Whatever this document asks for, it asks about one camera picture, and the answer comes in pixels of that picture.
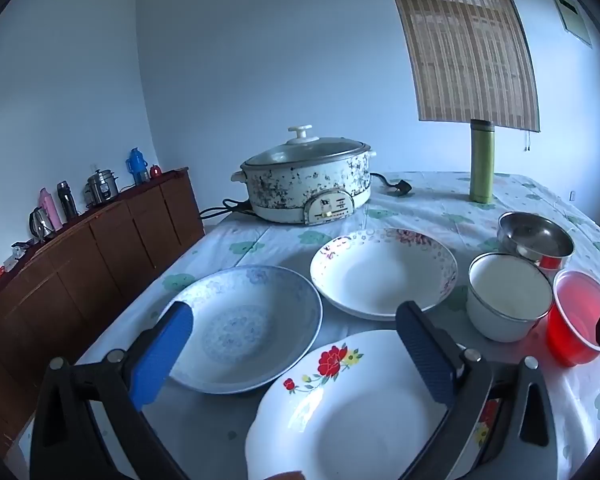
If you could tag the green cloud print tablecloth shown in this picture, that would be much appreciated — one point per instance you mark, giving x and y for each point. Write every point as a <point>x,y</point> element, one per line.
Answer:
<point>420,210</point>

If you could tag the blue patterned plate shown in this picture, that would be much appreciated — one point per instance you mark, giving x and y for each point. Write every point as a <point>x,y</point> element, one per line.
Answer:
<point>240,330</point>

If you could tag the speckled white electric pot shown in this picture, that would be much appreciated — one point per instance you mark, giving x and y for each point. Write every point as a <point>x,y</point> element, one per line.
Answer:
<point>300,187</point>

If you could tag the white enamel bowl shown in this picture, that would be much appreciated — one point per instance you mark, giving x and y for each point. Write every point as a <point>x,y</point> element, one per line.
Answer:
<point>510,290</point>

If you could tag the bamboo window blind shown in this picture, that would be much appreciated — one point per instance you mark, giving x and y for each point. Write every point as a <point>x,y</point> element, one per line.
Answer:
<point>460,50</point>

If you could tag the blue thermos jug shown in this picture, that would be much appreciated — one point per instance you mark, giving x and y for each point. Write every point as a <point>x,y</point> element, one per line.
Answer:
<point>137,165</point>

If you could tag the stainless steel bowl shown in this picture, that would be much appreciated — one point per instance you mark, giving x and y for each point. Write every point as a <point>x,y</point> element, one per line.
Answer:
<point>535,237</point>

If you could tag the green thermos bottle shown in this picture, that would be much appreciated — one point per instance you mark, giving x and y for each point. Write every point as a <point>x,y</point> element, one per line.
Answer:
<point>481,170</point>

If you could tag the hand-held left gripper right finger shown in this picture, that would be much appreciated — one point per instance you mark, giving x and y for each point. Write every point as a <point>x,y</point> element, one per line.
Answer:
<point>425,355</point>

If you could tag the small red ornament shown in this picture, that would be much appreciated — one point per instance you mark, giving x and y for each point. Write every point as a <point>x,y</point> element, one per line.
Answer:
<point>155,171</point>

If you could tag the glass pot lid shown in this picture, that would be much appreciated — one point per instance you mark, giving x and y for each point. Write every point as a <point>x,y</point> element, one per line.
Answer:
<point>305,150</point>

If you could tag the red plastic cup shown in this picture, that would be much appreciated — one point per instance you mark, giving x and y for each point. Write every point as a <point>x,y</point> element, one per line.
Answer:
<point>575,310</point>

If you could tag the pink floral rim plate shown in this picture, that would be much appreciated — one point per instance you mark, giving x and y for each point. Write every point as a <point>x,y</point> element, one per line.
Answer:
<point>380,275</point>

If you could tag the pink thermos flask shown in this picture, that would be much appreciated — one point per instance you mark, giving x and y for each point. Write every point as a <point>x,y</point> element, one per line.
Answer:
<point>50,210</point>

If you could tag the red flower white plate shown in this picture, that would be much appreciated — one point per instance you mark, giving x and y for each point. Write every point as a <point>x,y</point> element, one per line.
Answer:
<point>360,425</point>

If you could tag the steel rice cooker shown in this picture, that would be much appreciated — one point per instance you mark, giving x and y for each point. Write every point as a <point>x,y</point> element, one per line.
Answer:
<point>101,187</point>

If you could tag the steel electric kettle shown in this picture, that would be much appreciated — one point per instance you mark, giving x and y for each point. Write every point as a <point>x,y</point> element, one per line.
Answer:
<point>41,224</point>

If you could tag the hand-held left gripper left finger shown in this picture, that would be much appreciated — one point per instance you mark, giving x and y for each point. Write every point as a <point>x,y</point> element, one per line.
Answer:
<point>165,355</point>

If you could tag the brown wooden sideboard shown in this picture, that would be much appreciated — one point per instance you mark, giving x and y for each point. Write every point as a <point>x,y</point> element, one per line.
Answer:
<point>80,270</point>

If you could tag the black thermos flask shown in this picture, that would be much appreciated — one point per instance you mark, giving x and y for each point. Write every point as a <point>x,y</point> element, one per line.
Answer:
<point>67,202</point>

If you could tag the framed wall panel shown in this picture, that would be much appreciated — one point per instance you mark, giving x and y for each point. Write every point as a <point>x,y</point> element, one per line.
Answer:
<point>572,15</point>

